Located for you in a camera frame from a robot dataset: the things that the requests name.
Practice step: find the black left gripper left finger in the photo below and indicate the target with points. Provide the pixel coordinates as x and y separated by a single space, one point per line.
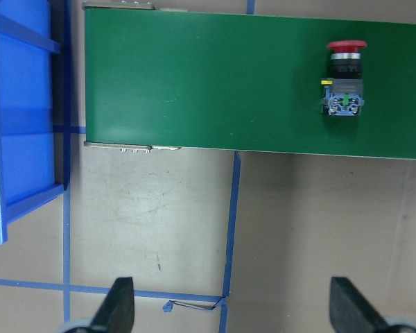
117 311

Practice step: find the green conveyor belt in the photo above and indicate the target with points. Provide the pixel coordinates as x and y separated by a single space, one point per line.
241 82

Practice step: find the red push button switch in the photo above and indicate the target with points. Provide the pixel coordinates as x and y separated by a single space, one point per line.
342 89

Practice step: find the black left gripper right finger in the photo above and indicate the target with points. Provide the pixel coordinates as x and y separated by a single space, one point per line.
350 311

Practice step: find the blue left plastic bin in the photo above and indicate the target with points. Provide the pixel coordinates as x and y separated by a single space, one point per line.
27 179

